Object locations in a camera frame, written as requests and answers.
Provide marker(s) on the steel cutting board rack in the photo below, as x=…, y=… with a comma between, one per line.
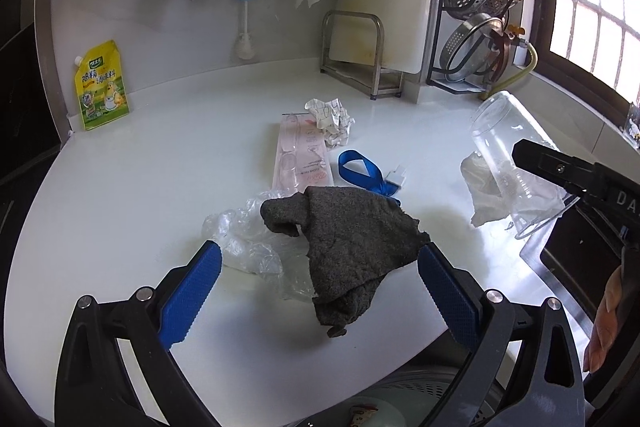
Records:
x=352, y=48

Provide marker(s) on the person's right hand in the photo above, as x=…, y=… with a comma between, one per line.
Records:
x=605, y=326

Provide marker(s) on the clear plastic bag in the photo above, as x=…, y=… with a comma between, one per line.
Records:
x=247, y=245

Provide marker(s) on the dark grey cloth rag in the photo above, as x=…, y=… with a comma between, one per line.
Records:
x=355, y=238

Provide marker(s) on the blue white bottle brush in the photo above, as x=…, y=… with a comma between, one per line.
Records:
x=244, y=48

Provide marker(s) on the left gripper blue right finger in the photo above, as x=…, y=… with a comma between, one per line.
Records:
x=448, y=288

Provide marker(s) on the crumpled white paper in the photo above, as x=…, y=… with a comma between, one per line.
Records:
x=332, y=119

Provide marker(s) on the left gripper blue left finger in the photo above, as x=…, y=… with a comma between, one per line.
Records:
x=183, y=292

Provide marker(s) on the red white snack wrapper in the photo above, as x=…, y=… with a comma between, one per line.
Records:
x=360, y=414

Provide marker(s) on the steel pot lid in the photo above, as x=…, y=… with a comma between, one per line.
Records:
x=467, y=49

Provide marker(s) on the yellow green seasoning pouch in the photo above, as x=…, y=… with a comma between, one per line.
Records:
x=100, y=89

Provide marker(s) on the window with grille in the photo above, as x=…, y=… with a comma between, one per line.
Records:
x=591, y=49

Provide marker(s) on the pink plastic package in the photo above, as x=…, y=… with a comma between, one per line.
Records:
x=301, y=159

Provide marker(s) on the clear plastic cup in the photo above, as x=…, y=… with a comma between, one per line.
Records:
x=498, y=124

